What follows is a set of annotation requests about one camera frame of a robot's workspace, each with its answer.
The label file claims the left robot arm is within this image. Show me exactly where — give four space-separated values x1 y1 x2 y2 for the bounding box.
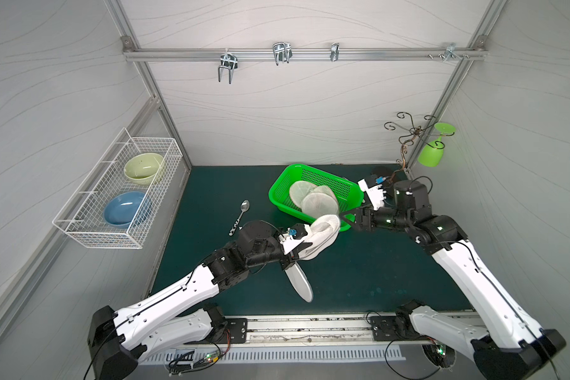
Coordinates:
85 221 314 379

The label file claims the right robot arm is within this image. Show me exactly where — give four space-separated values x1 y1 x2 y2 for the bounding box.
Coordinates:
341 175 566 379

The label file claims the green plastic basket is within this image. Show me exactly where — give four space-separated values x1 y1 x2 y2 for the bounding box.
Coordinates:
269 164 364 223

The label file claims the metal spoon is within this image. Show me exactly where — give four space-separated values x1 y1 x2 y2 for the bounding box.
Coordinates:
229 199 250 237

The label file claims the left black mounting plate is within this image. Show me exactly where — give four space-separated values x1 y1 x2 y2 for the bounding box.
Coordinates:
205 318 249 345

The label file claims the black mounting plate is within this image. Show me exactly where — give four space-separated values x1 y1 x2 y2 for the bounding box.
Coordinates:
366 315 435 343
205 318 249 345

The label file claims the green plastic wine glass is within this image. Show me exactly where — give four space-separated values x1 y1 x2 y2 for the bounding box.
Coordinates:
418 122 456 167

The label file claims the bronze cup tree stand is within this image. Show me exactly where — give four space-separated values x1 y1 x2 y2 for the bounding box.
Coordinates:
377 111 438 186

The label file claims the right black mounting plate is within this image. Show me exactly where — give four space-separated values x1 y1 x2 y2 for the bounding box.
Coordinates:
366 315 435 343

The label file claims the small flat metal hook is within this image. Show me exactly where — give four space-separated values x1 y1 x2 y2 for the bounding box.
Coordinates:
329 43 340 63

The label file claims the light green bowl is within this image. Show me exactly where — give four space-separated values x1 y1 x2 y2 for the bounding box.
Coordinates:
123 153 166 186

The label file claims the blue bowl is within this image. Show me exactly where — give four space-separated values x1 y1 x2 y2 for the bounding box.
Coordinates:
103 191 153 229

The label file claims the looped metal hook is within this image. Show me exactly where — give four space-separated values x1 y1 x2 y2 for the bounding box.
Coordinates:
272 42 293 66

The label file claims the double prong metal hook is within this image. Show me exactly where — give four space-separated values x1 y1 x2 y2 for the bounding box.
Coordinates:
218 52 238 84

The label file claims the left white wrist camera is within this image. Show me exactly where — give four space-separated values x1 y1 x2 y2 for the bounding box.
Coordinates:
279 223 310 255

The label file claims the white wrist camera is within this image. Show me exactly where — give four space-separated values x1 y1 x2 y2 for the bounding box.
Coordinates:
279 223 310 255
357 175 386 211

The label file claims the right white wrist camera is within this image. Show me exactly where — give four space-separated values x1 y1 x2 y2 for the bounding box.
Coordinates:
357 175 386 211

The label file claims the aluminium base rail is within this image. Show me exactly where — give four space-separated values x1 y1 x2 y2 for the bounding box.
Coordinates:
208 310 485 352

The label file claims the white slotted cable duct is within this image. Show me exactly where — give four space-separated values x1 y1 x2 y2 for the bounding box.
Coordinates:
142 345 406 366

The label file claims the left bundle of cables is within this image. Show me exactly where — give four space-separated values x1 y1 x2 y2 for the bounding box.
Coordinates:
165 327 231 376

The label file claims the round floor cable port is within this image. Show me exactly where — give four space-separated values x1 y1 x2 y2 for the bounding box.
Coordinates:
422 344 456 369

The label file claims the right black cable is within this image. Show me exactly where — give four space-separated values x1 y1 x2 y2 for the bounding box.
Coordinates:
364 309 443 380

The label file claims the white wire wall basket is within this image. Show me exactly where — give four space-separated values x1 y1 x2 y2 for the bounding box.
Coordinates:
53 129 183 250

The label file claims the right metal rail hook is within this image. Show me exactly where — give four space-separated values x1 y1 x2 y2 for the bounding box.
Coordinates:
427 43 470 63

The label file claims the aluminium top rail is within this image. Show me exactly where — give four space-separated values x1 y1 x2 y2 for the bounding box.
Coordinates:
120 36 489 64

